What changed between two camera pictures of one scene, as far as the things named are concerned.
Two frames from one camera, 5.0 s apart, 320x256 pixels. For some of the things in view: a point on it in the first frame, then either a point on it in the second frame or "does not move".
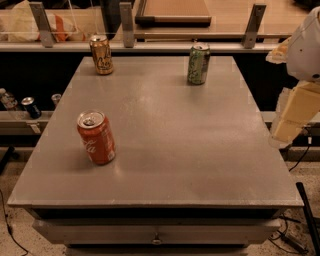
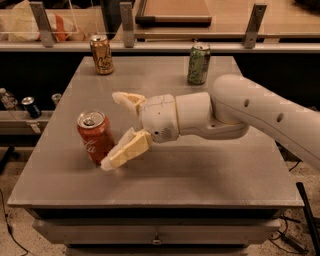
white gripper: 306,53 -> 159,117
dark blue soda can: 33,110 does not move
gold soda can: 101,52 does not move
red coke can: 97,135 does not move
